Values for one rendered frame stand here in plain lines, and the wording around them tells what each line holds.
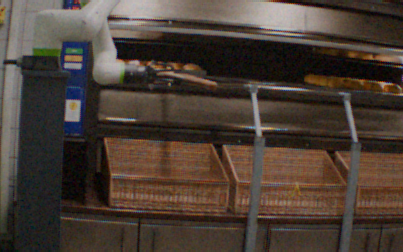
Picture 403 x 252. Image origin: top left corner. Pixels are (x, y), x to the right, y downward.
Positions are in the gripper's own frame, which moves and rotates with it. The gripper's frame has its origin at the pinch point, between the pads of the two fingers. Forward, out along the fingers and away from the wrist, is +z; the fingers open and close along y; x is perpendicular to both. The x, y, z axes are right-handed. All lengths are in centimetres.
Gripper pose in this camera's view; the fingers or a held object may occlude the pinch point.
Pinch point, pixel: (181, 76)
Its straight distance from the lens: 431.0
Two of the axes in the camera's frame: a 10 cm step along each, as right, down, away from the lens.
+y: -0.8, 9.9, 0.8
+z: 9.8, 0.6, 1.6
